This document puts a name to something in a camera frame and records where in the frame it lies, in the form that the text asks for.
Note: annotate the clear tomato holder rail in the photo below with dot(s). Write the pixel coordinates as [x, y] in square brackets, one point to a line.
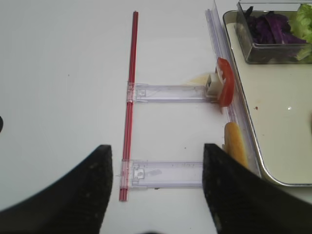
[137, 92]

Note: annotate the white rectangular metal tray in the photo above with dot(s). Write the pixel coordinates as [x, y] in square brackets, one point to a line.
[279, 99]

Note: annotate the left long clear rail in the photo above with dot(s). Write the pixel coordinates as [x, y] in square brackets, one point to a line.
[237, 111]

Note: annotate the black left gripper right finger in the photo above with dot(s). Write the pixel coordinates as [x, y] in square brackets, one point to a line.
[242, 203]

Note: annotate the green lettuce leaves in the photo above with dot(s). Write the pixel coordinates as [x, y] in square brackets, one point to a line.
[301, 27]

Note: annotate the clear bun holder rail left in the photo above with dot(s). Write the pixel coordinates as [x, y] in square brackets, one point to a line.
[145, 174]

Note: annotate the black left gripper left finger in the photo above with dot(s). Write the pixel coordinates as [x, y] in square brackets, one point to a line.
[75, 204]

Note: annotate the left red rod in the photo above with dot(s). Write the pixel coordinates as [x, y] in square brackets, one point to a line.
[126, 154]

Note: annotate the upright pale bun half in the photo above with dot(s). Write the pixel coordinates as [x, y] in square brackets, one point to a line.
[234, 143]

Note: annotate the purple cabbage shreds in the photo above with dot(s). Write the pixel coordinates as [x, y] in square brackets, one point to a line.
[270, 28]

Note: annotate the white pusher block left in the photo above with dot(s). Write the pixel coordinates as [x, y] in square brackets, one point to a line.
[214, 85]

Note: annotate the clear plastic salad box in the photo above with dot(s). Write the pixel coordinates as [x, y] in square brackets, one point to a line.
[267, 53]

